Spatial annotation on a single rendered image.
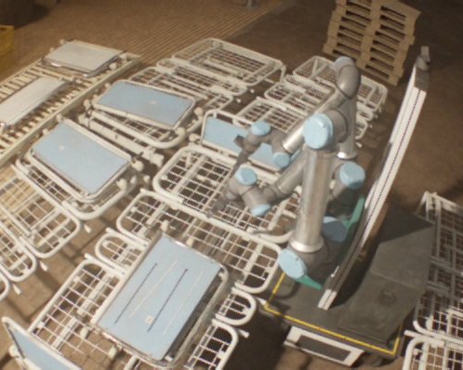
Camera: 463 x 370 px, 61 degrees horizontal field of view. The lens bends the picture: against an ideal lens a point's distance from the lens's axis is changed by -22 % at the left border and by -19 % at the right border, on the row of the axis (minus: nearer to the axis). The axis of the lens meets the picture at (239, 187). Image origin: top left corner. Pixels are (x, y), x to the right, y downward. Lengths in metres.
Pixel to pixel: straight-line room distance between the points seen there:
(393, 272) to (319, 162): 0.78
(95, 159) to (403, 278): 1.93
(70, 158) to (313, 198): 1.66
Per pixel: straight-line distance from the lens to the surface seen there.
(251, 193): 2.09
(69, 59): 4.05
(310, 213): 1.85
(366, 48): 6.48
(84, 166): 2.86
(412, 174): 4.62
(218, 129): 3.08
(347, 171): 2.47
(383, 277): 2.21
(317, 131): 1.66
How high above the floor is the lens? 2.35
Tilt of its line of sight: 40 degrees down
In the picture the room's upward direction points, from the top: 13 degrees clockwise
